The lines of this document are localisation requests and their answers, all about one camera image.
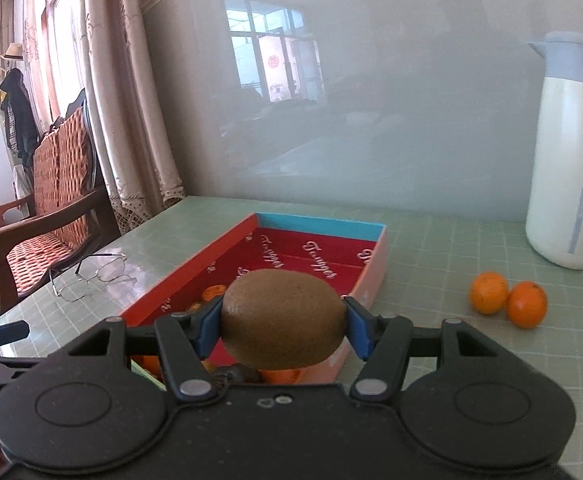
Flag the beige lace curtain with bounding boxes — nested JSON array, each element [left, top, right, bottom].
[[24, 0, 187, 233]]

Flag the dark hanging coat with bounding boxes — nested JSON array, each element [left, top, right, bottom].
[[0, 67, 39, 166]]

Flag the small orange tangerine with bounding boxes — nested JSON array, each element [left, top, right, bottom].
[[470, 271, 511, 316], [507, 281, 549, 329]]

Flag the green grid table mat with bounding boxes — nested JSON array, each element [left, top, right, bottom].
[[0, 195, 583, 480]]

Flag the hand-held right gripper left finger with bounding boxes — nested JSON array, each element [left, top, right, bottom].
[[66, 297, 224, 403]]

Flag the brown kiwi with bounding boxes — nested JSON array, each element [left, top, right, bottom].
[[220, 269, 347, 371]]

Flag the orange woven chair cushion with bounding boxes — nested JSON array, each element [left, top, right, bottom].
[[0, 107, 99, 311]]

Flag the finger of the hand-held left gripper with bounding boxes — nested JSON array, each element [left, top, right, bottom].
[[0, 356, 47, 386], [0, 321, 29, 356]]

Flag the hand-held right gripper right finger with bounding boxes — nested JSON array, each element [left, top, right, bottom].
[[344, 296, 511, 404]]

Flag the large orange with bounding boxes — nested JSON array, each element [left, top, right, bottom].
[[260, 367, 305, 385]]

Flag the wire-frame eyeglasses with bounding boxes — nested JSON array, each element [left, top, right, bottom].
[[51, 254, 137, 302]]

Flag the red printed cardboard box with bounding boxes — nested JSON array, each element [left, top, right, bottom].
[[118, 212, 389, 386]]

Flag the white thermos jug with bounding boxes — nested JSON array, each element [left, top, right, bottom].
[[525, 31, 583, 271]]

